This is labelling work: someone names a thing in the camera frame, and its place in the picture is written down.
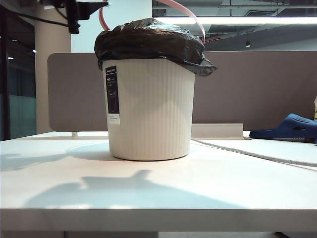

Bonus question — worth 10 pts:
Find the brown desk partition panel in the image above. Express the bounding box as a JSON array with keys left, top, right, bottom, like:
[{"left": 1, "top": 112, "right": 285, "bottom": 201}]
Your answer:
[{"left": 192, "top": 51, "right": 317, "bottom": 131}]

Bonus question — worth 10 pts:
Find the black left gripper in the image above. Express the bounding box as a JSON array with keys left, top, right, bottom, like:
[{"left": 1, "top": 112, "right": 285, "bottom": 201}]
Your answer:
[{"left": 64, "top": 0, "right": 110, "bottom": 35}]

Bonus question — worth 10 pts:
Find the white ribbed trash can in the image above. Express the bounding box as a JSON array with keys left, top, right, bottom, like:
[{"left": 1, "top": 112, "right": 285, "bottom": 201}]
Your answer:
[{"left": 103, "top": 58, "right": 196, "bottom": 161}]

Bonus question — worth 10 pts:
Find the grey rounded desk partition panel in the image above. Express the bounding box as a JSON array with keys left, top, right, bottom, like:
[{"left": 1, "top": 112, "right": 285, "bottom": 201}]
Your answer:
[{"left": 47, "top": 53, "right": 109, "bottom": 132}]

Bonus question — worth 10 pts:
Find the white power cable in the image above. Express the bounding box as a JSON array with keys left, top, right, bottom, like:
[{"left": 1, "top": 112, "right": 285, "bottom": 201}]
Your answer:
[{"left": 190, "top": 137, "right": 317, "bottom": 172}]

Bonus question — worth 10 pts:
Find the black garbage bag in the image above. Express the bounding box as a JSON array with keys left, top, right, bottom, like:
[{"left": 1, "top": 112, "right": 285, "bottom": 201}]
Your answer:
[{"left": 94, "top": 17, "right": 218, "bottom": 79}]

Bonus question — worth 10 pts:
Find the blue clog shoe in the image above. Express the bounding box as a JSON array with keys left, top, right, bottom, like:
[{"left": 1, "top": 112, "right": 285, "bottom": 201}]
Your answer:
[{"left": 249, "top": 113, "right": 317, "bottom": 144}]

